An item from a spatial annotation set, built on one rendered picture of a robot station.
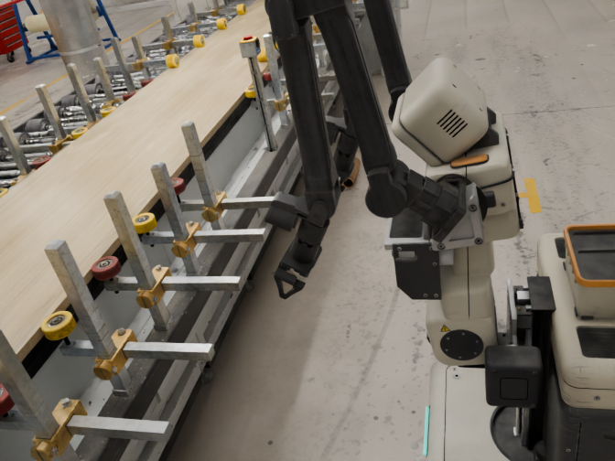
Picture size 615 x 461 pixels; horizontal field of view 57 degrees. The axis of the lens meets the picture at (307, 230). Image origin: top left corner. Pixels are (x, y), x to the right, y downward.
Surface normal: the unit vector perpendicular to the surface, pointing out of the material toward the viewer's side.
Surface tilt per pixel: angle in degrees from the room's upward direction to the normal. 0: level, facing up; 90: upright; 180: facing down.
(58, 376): 90
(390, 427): 0
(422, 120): 90
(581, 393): 90
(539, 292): 0
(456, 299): 90
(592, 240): 0
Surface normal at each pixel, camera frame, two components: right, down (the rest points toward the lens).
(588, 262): -0.17, -0.84
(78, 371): 0.96, -0.03
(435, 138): -0.22, 0.54
